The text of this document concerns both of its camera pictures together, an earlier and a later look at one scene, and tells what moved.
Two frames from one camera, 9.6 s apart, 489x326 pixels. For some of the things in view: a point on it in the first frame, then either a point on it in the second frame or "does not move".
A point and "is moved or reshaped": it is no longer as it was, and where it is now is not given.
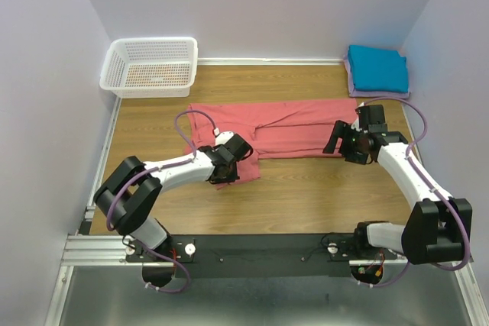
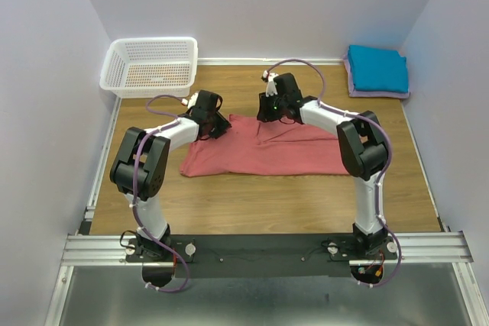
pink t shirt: [275, 129] is moved or reshaped
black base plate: [256, 256] does not move
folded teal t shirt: [378, 69] does not move
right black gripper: [340, 130] to [263, 114]
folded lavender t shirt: [370, 93] does not move
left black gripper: [231, 179] to [223, 124]
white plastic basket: [145, 67] does not move
